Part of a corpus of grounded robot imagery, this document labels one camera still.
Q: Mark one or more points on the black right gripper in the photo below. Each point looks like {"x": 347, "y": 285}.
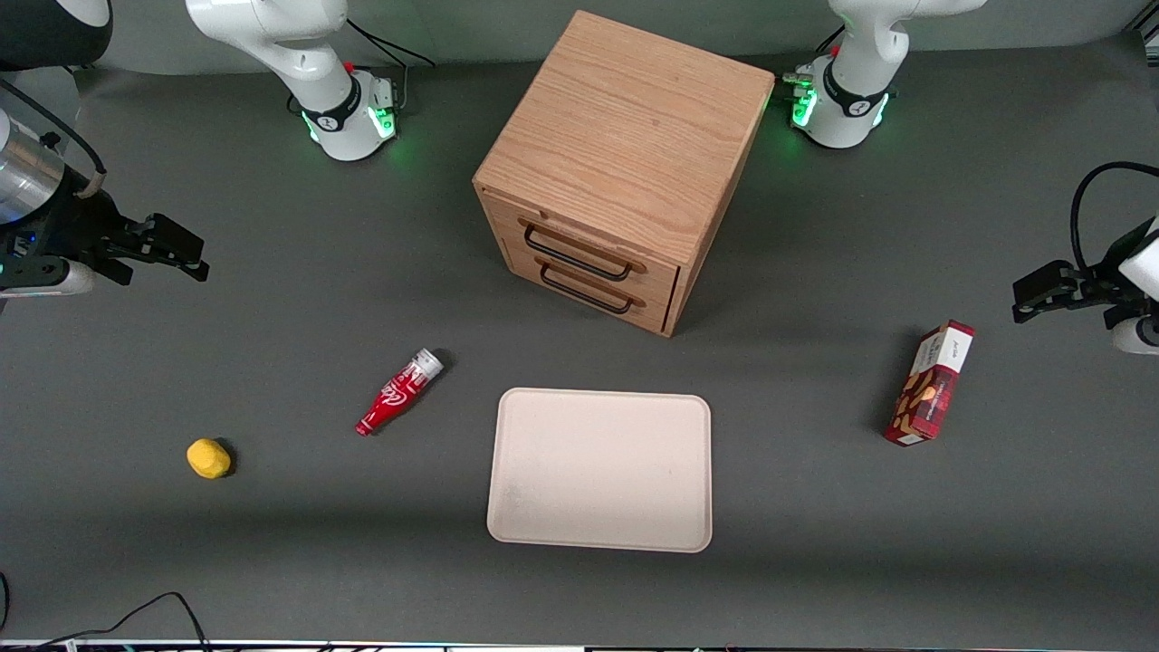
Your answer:
{"x": 74, "y": 228}

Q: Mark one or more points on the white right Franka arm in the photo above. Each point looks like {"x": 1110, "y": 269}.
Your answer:
{"x": 299, "y": 54}

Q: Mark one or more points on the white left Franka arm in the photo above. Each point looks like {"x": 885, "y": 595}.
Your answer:
{"x": 860, "y": 81}

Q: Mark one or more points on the yellow lemon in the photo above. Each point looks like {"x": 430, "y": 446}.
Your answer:
{"x": 208, "y": 458}

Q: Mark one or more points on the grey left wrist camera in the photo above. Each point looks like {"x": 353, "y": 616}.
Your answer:
{"x": 1136, "y": 337}

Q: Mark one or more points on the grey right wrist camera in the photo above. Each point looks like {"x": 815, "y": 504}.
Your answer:
{"x": 45, "y": 279}

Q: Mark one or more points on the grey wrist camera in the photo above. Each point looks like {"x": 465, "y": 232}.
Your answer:
{"x": 1136, "y": 337}
{"x": 45, "y": 279}

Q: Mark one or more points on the wooden drawer front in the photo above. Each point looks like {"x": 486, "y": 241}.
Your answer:
{"x": 656, "y": 315}

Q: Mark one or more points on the red cookie box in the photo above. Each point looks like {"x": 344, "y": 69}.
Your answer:
{"x": 928, "y": 398}

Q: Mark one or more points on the red cola bottle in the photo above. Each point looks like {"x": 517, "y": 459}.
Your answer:
{"x": 394, "y": 398}

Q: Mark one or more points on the cream rectangular tray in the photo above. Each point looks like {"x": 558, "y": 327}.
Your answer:
{"x": 598, "y": 471}

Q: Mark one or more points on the wooden drawer cabinet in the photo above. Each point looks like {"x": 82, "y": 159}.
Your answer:
{"x": 625, "y": 127}

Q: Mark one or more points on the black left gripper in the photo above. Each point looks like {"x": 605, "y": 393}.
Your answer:
{"x": 1109, "y": 271}

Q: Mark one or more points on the wooden box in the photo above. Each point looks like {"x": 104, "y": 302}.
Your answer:
{"x": 659, "y": 276}

